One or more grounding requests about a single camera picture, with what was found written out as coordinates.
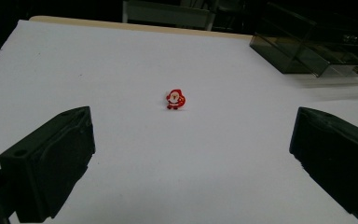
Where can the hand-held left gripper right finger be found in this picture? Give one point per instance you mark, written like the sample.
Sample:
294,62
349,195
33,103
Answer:
338,161

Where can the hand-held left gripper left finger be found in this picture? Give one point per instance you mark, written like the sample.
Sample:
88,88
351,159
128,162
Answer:
48,165

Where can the dark clear plastic drawer box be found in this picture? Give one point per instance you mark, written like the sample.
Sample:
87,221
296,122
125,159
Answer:
315,51

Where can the red santa claus figure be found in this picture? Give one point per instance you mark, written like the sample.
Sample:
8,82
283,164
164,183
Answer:
176,99

